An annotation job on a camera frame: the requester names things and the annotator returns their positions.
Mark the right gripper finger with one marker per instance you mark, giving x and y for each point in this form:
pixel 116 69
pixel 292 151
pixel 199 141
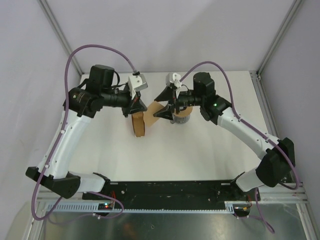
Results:
pixel 166 95
pixel 165 113

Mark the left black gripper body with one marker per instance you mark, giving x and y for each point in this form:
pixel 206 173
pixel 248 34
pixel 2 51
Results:
pixel 119 98

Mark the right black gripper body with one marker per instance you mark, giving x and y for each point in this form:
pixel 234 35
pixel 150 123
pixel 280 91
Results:
pixel 189 98

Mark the wooden dripper ring holder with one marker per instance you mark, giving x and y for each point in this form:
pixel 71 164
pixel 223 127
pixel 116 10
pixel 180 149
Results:
pixel 184 113

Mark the single brown coffee filter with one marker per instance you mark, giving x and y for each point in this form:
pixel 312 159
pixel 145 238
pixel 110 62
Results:
pixel 148 116

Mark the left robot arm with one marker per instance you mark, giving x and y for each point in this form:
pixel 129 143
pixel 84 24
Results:
pixel 84 101

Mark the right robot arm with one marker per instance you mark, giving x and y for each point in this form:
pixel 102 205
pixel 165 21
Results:
pixel 277 156

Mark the glass coffee carafe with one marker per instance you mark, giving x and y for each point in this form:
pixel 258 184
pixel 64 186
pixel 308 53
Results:
pixel 180 119

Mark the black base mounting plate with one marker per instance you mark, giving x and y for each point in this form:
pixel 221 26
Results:
pixel 220 190

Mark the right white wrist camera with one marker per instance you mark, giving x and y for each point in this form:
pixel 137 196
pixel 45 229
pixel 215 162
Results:
pixel 173 78

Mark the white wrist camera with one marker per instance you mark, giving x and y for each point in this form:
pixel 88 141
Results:
pixel 136 83
pixel 173 78

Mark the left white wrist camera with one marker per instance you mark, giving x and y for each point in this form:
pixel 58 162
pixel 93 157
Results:
pixel 136 83

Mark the left aluminium corner post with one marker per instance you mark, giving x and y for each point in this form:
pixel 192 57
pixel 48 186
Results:
pixel 58 31

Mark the aluminium corner post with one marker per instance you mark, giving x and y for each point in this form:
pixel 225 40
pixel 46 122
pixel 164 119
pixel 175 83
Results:
pixel 58 31
pixel 280 34

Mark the grey slotted cable duct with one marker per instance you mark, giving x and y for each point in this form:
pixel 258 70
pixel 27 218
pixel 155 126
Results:
pixel 106 207

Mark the right aluminium corner post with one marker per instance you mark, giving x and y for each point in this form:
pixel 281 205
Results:
pixel 280 34

